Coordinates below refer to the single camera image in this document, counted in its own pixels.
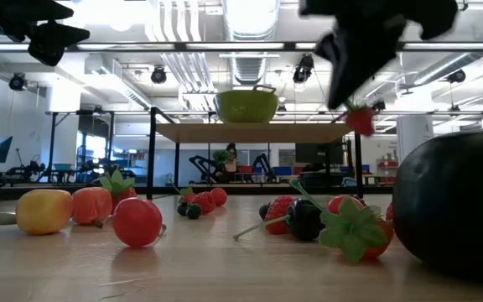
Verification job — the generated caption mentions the toy strawberry green leaves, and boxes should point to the toy strawberry green leaves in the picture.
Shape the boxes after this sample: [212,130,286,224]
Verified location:
[344,100,377,138]
[98,168,138,213]
[288,179,394,264]

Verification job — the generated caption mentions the black background monitor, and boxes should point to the black background monitor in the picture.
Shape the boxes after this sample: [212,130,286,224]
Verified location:
[294,142,345,165]

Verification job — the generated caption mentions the green colander bowl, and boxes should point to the green colander bowl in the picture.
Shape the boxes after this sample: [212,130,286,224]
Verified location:
[212,84,280,124]

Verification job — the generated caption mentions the red storage shelf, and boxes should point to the red storage shelf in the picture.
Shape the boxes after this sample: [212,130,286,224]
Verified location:
[376,157,397,184]

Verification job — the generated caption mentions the long black linear light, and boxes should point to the long black linear light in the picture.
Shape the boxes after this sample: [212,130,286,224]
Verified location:
[0,40,483,53]
[44,109,483,117]

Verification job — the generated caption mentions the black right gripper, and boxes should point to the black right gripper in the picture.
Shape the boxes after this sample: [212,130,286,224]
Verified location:
[299,0,460,108]

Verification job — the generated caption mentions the person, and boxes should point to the person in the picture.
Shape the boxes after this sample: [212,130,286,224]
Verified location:
[223,143,241,184]

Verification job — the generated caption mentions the green background plant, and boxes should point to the green background plant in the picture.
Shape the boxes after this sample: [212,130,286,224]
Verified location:
[212,149,231,165]

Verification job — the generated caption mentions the yellow orange toy peach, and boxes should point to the yellow orange toy peach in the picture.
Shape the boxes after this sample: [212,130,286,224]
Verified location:
[14,188,75,236]

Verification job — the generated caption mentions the dark toy avocado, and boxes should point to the dark toy avocado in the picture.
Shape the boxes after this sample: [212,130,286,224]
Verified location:
[392,128,483,284]

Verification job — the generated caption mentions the black toy cherry with stem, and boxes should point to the black toy cherry with stem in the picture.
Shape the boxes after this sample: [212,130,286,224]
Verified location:
[232,198,326,242]

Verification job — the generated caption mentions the white building pillar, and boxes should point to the white building pillar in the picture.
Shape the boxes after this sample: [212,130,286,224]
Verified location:
[46,81,81,177]
[396,115,434,165]

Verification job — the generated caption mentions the wooden riser shelf black legs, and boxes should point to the wooden riser shelf black legs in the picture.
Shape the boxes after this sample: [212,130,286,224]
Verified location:
[146,105,364,201]

